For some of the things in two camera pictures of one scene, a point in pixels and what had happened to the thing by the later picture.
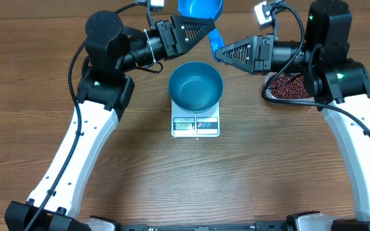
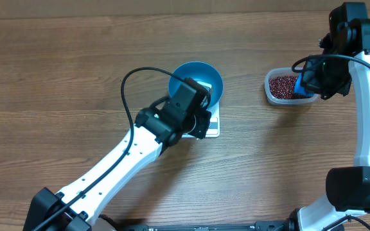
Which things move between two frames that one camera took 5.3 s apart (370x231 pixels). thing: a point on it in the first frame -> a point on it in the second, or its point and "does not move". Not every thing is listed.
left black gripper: x=171 y=40 -> x=202 y=117
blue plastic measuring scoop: x=209 y=9 -> x=299 y=87
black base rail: x=264 y=226 does not move
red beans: x=286 y=87 does not move
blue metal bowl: x=196 y=87 does not move
